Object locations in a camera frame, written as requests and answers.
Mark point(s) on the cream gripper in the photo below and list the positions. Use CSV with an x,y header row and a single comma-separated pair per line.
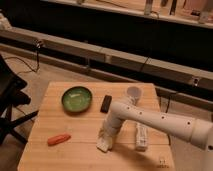
x,y
108,133

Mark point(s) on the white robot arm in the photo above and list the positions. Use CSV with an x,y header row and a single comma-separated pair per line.
x,y
195,131

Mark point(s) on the black rectangular block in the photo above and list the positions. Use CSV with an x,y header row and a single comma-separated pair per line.
x,y
106,104

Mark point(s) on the white tube bottle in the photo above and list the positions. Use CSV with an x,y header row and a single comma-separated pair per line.
x,y
141,143

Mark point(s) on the white plastic cup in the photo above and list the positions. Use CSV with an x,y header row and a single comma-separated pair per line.
x,y
134,93

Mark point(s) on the green bowl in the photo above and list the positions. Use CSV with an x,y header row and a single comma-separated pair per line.
x,y
76,99

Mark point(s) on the orange carrot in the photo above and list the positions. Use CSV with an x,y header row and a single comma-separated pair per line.
x,y
58,139

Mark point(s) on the black office chair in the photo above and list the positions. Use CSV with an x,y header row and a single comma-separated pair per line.
x,y
11,95

